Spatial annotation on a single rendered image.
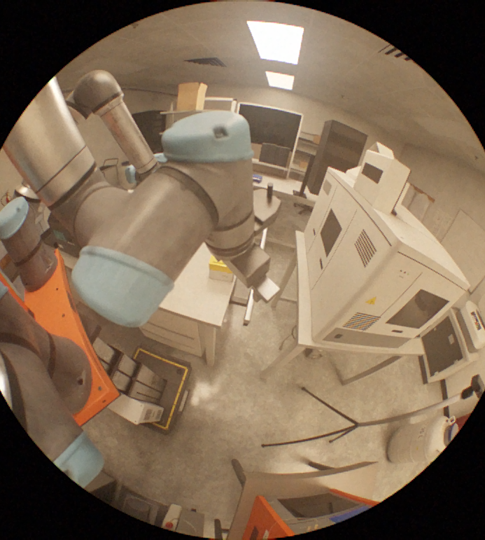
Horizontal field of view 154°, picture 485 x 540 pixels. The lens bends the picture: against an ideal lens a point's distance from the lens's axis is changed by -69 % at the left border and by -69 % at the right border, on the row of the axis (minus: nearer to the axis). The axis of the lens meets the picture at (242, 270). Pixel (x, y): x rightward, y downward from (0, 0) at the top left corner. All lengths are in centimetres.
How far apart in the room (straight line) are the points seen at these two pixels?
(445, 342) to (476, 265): 135
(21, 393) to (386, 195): 75
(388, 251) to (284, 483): 96
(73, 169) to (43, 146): 4
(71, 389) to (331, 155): 260
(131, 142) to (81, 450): 61
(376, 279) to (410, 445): 191
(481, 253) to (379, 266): 322
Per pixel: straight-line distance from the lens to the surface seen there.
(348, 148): 252
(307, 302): 91
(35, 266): 60
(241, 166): 15
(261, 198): 28
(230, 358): 163
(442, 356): 293
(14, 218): 56
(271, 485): 96
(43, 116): 20
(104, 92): 57
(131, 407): 93
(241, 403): 157
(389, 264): 52
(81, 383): 37
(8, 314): 26
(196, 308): 77
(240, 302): 88
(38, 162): 20
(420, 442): 215
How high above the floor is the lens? 155
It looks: 44 degrees down
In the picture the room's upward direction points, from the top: 12 degrees clockwise
